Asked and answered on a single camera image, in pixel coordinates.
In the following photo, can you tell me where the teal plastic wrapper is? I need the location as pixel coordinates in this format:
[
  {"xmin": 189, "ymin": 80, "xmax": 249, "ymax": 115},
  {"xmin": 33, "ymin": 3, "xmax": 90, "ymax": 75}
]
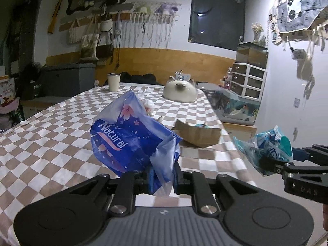
[{"xmin": 233, "ymin": 125, "xmax": 293, "ymax": 176}]

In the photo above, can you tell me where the blue Natural tissue pack wrapper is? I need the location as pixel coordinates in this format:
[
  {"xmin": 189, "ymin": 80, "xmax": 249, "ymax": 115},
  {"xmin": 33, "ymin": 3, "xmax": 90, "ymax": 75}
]
[{"xmin": 90, "ymin": 90, "xmax": 182, "ymax": 196}]

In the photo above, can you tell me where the white cupboard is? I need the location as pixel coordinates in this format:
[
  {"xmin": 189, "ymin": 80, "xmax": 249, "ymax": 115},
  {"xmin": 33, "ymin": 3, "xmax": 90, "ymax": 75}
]
[{"xmin": 222, "ymin": 122, "xmax": 257, "ymax": 141}]

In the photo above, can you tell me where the teal illustrated box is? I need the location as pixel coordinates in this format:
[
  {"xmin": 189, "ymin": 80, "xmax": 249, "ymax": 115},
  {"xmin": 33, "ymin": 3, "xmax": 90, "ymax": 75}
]
[{"xmin": 204, "ymin": 87, "xmax": 260, "ymax": 126}]

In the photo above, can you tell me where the crumpled white plastic bag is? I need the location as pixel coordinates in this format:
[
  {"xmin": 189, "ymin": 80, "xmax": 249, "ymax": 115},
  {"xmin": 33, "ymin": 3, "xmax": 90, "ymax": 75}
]
[{"xmin": 138, "ymin": 91, "xmax": 155, "ymax": 116}]

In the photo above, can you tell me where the brown white checkered tablecloth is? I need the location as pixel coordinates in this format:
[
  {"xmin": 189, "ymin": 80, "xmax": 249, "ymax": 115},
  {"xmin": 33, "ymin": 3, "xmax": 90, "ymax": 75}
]
[{"xmin": 0, "ymin": 82, "xmax": 257, "ymax": 246}]

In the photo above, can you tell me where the white drawer unit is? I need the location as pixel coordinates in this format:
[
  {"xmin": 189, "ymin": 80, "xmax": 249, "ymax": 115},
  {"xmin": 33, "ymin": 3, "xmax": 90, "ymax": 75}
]
[{"xmin": 230, "ymin": 62, "xmax": 267, "ymax": 102}]

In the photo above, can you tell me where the white cat-shaped ceramic ornament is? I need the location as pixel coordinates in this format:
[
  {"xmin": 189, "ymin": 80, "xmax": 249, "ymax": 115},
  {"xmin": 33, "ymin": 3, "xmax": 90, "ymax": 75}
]
[{"xmin": 163, "ymin": 76, "xmax": 197, "ymax": 103}]

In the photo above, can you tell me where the cream cup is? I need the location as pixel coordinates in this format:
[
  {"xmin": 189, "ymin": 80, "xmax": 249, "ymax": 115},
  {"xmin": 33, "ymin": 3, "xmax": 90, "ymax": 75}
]
[{"xmin": 107, "ymin": 73, "xmax": 120, "ymax": 92}]

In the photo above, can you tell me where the glass terrarium tank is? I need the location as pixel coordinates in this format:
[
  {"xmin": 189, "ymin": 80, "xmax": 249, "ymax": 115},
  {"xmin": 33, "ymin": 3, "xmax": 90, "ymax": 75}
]
[{"xmin": 235, "ymin": 42, "xmax": 269, "ymax": 69}]

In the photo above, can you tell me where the grey storage box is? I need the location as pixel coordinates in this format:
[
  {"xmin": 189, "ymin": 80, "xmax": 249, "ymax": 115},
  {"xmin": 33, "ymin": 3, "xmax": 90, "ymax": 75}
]
[{"xmin": 40, "ymin": 63, "xmax": 96, "ymax": 97}]

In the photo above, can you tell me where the dried flower vase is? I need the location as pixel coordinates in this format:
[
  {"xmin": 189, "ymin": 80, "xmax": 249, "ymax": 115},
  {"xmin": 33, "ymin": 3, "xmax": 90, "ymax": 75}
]
[{"xmin": 251, "ymin": 23, "xmax": 263, "ymax": 43}]

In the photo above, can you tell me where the white snack bag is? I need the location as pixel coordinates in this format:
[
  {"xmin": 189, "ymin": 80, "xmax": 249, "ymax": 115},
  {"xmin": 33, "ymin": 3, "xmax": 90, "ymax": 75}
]
[{"xmin": 0, "ymin": 75, "xmax": 19, "ymax": 114}]

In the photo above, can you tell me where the beige tote bag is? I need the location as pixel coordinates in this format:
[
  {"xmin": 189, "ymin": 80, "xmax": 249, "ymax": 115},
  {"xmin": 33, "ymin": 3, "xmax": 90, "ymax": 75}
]
[{"xmin": 80, "ymin": 15, "xmax": 99, "ymax": 62}]

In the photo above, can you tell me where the dark window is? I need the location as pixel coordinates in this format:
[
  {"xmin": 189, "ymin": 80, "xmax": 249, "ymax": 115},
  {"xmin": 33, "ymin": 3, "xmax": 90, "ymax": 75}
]
[{"xmin": 188, "ymin": 0, "xmax": 246, "ymax": 51}]

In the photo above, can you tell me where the wooden toy rifle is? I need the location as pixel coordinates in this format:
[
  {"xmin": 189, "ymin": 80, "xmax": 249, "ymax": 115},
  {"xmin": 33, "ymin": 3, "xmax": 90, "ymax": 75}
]
[{"xmin": 47, "ymin": 0, "xmax": 63, "ymax": 34}]

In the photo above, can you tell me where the blue grey wall cloth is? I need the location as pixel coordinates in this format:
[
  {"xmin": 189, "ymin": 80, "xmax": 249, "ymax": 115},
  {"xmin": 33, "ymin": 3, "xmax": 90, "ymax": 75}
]
[{"xmin": 276, "ymin": 0, "xmax": 327, "ymax": 34}]

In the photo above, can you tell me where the white macrame wall hanging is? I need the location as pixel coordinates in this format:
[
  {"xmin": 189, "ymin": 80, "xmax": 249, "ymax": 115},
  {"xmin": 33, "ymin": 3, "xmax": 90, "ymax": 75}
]
[{"xmin": 126, "ymin": 2, "xmax": 181, "ymax": 49}]

